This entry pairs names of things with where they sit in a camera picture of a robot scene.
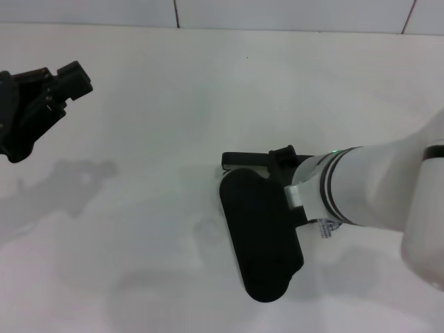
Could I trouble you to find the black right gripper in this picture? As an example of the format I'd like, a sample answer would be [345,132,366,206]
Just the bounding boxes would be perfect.
[268,144,300,182]

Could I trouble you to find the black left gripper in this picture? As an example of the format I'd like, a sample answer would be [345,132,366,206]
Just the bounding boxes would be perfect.
[0,61,94,164]

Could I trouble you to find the black glasses case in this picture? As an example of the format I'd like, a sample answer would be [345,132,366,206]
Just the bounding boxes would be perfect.
[221,151,315,173]

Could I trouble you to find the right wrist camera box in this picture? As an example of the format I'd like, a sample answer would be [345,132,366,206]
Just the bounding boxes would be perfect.
[217,167,307,304]

